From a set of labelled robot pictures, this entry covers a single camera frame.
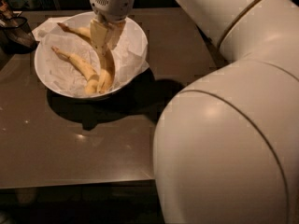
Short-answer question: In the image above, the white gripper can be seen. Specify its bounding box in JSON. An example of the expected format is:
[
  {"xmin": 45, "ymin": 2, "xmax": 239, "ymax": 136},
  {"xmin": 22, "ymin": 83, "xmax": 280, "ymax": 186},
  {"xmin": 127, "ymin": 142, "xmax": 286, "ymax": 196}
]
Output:
[{"xmin": 90, "ymin": 0, "xmax": 135, "ymax": 56}]

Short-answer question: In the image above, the yellow banana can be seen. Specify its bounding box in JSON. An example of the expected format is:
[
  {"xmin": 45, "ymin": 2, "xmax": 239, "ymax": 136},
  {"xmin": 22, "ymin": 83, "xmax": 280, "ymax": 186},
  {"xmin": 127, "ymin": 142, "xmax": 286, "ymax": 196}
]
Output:
[
  {"xmin": 58, "ymin": 22, "xmax": 115, "ymax": 93},
  {"xmin": 51, "ymin": 46, "xmax": 99, "ymax": 94}
]

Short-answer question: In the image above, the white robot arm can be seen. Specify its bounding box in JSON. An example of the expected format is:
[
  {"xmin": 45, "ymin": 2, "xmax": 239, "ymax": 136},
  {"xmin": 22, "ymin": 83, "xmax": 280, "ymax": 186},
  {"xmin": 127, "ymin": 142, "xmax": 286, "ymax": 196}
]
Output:
[{"xmin": 153, "ymin": 0, "xmax": 299, "ymax": 224}]

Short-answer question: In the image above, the white bowl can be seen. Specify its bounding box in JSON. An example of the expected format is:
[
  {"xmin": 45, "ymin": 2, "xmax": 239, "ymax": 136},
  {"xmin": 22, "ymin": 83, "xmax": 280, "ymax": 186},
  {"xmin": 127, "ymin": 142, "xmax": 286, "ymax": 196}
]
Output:
[{"xmin": 34, "ymin": 11, "xmax": 150, "ymax": 100}]

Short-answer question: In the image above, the white paper liner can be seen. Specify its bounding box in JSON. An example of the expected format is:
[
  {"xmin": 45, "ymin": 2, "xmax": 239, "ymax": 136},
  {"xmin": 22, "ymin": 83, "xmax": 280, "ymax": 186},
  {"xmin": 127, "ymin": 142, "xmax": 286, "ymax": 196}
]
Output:
[{"xmin": 40, "ymin": 16, "xmax": 150, "ymax": 98}]

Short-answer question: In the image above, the white napkin on table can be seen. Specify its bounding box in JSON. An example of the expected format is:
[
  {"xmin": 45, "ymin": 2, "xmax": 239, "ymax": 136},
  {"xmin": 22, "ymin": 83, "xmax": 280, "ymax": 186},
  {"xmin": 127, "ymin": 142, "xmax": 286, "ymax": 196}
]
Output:
[{"xmin": 33, "ymin": 17, "xmax": 73, "ymax": 42}]

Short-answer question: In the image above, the black mesh basket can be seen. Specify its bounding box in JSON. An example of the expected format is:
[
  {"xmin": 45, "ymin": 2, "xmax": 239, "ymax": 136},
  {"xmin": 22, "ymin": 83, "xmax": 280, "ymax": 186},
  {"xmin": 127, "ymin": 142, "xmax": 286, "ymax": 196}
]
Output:
[{"xmin": 0, "ymin": 17, "xmax": 37, "ymax": 54}]

